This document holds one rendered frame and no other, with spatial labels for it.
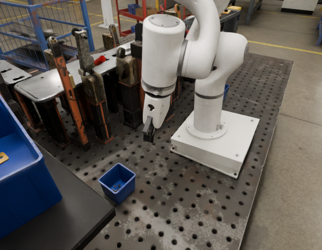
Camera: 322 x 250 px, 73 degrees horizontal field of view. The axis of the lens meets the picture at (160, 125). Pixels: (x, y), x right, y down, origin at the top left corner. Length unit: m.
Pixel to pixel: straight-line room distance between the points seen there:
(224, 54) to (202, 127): 0.34
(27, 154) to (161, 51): 0.43
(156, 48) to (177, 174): 0.62
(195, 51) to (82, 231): 0.41
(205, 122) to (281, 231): 1.05
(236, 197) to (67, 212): 0.63
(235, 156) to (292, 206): 1.06
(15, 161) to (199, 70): 0.49
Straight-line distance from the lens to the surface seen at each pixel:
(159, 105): 0.52
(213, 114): 0.94
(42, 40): 3.05
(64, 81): 0.87
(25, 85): 1.07
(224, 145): 0.96
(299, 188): 2.05
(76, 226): 0.49
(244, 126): 1.07
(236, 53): 0.80
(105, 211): 0.49
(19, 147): 0.69
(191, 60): 0.45
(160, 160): 0.99
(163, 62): 0.46
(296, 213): 1.90
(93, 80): 0.90
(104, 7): 5.51
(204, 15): 0.48
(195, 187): 0.91
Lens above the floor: 1.45
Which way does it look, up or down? 40 degrees down
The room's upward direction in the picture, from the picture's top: straight up
